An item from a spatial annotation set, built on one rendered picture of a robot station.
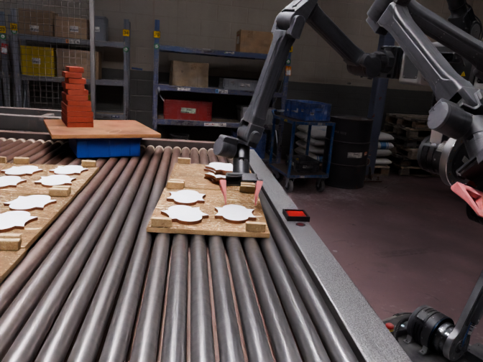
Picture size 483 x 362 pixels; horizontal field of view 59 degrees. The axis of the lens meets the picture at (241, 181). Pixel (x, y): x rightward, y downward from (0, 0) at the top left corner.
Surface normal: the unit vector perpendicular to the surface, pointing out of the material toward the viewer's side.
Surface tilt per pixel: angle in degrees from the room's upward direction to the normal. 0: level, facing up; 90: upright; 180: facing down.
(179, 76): 85
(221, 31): 90
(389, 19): 88
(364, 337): 0
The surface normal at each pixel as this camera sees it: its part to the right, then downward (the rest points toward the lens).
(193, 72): 0.39, 0.29
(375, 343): 0.07, -0.96
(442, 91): -0.88, 0.01
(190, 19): 0.18, 0.26
